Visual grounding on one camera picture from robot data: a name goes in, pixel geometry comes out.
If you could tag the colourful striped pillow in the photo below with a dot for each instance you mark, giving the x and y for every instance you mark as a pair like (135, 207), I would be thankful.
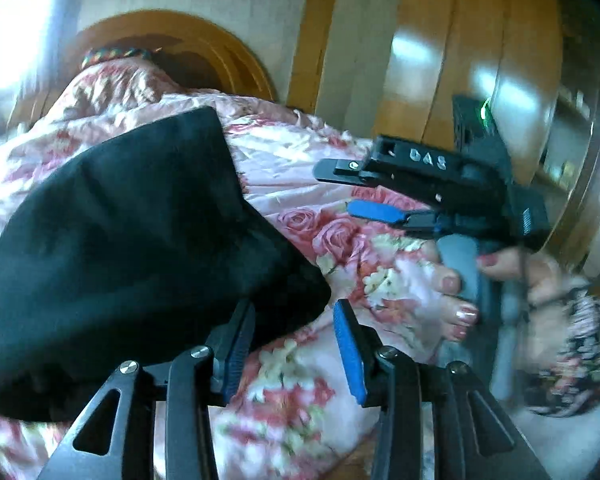
(106, 54)

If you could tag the wooden arched headboard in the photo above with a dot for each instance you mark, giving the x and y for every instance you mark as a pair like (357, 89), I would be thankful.
(194, 52)

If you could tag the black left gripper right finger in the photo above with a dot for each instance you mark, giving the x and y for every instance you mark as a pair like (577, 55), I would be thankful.
(474, 438)

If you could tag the right hand painted nails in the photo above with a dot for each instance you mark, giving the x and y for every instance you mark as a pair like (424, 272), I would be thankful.
(546, 283)

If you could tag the wooden wardrobe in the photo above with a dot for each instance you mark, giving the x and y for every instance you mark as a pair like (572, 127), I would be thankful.
(392, 66)

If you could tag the floral patterned sleeve forearm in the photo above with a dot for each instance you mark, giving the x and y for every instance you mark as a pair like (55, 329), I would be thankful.
(569, 384)

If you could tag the floral pink bed quilt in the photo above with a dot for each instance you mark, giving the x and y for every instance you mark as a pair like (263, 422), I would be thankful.
(293, 417)

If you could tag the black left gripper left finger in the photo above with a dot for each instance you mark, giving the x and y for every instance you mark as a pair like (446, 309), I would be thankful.
(113, 437)

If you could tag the black pants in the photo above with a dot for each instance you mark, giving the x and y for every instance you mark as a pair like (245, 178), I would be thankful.
(135, 250)

